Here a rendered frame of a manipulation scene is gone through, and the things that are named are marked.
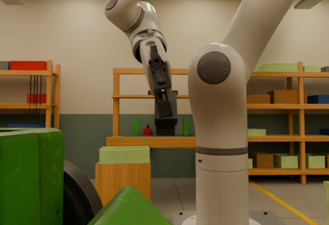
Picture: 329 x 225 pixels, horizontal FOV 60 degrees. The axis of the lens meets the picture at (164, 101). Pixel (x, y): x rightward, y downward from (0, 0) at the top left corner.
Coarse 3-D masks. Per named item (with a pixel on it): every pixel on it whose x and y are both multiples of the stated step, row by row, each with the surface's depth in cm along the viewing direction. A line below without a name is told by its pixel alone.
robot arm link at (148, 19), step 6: (144, 6) 73; (150, 6) 74; (144, 12) 68; (150, 12) 71; (144, 18) 68; (150, 18) 69; (156, 18) 72; (138, 24) 67; (144, 24) 67; (150, 24) 68; (156, 24) 69; (126, 30) 68; (132, 30) 68; (138, 30) 67; (132, 36) 68
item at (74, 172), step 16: (64, 160) 14; (64, 176) 13; (80, 176) 13; (64, 192) 12; (80, 192) 13; (96, 192) 14; (64, 208) 12; (80, 208) 12; (96, 208) 13; (64, 224) 12; (80, 224) 12
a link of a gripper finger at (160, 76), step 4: (152, 56) 55; (160, 56) 56; (152, 60) 55; (160, 60) 55; (156, 64) 55; (160, 64) 55; (156, 68) 55; (160, 68) 55; (156, 72) 55; (160, 72) 55; (164, 72) 56; (152, 76) 55; (156, 76) 54; (160, 76) 54; (164, 76) 54; (152, 80) 55; (156, 80) 55; (160, 80) 54; (164, 80) 53; (168, 80) 54; (156, 84) 54; (160, 84) 54; (164, 84) 54; (168, 84) 54; (156, 88) 53; (160, 88) 53; (164, 88) 54; (168, 88) 54
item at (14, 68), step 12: (48, 60) 504; (0, 72) 496; (12, 72) 496; (24, 72) 497; (36, 72) 498; (48, 72) 499; (48, 84) 501; (36, 96) 495; (48, 96) 500; (0, 108) 492; (12, 108) 493; (24, 108) 494; (36, 108) 494; (48, 108) 495; (48, 120) 498
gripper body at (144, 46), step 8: (144, 40) 64; (152, 40) 63; (136, 48) 66; (144, 48) 61; (160, 48) 60; (136, 56) 67; (144, 56) 59; (144, 64) 60; (152, 64) 60; (168, 64) 58; (168, 72) 59; (152, 88) 62
